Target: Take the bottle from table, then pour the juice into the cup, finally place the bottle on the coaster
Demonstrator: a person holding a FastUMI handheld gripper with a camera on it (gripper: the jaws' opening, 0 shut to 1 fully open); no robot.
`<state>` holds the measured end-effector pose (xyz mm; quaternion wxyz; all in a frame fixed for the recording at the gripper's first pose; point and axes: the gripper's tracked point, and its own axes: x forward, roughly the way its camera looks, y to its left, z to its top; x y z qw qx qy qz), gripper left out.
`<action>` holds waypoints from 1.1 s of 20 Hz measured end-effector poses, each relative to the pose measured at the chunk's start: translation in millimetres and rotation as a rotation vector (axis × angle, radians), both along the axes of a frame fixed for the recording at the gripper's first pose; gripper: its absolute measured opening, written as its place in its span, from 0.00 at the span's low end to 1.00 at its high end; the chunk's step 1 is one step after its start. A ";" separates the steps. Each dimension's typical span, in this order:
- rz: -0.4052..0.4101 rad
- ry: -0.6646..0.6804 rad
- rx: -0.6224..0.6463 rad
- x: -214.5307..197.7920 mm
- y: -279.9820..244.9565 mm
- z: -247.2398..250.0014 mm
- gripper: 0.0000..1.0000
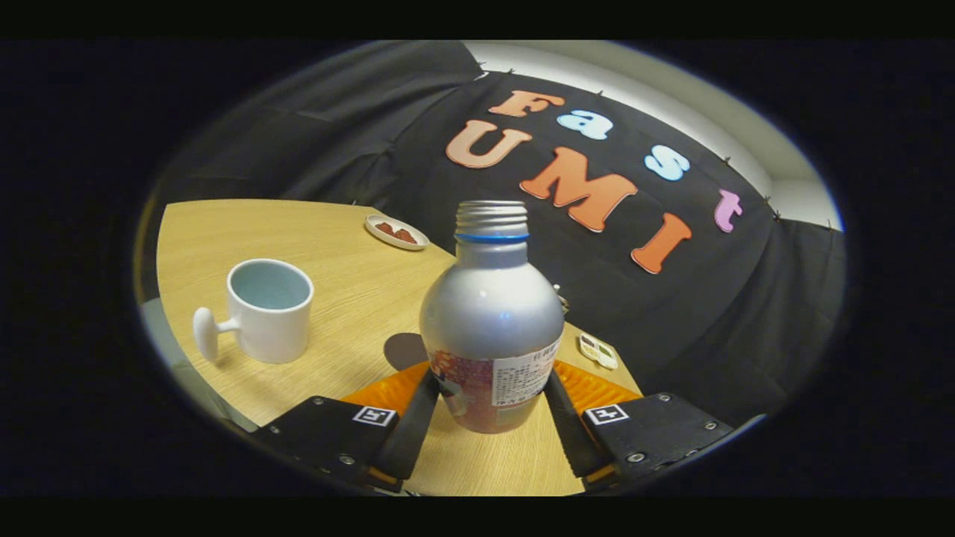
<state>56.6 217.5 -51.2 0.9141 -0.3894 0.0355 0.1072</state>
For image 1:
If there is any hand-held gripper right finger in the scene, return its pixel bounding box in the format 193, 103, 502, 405
543, 359, 739, 493

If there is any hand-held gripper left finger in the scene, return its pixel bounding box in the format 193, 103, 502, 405
250, 362, 441, 493

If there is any dark brown round coaster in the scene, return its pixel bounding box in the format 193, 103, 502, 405
383, 333, 430, 371

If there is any silver juice bottle red label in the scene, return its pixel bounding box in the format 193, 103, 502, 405
419, 200, 566, 435

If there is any white cup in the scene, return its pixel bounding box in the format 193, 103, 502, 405
192, 258, 315, 365

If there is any white divided condiment dish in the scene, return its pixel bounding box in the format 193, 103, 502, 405
579, 333, 619, 371

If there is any black backdrop cloth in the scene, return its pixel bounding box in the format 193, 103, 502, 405
153, 41, 848, 430

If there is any wooden table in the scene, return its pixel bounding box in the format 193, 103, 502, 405
145, 198, 644, 497

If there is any small white plate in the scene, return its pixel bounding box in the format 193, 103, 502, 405
364, 214, 430, 251

